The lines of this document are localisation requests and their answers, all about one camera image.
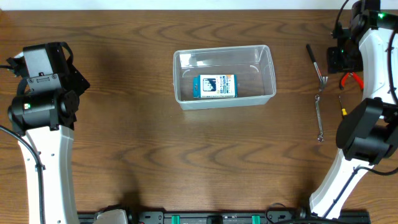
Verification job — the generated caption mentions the small black-handled hammer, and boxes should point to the small black-handled hammer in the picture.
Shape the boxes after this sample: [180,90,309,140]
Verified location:
[306,44,328,92]

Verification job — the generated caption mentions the clear plastic container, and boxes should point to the clear plastic container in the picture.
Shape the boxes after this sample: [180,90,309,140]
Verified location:
[173,45,276,110]

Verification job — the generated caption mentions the white blue product box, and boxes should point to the white blue product box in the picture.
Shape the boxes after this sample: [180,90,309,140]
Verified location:
[193,75,238,98]

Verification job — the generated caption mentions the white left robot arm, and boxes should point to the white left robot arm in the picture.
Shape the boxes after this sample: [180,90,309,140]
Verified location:
[7,42,90,223]

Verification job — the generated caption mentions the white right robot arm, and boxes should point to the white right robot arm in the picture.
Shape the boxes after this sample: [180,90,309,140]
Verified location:
[307,0,397,223]

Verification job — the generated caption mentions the black yellow screwdriver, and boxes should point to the black yellow screwdriver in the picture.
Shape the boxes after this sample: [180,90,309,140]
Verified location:
[338,95,348,118]

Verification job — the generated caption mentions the silver combination wrench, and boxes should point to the silver combination wrench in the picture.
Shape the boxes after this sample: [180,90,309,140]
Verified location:
[315,95,324,142]

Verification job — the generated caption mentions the red-handled pliers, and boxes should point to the red-handled pliers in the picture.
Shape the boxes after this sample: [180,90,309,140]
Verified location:
[338,71,365,91]

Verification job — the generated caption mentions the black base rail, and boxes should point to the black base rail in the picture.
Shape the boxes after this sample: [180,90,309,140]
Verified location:
[78,204,371,224]

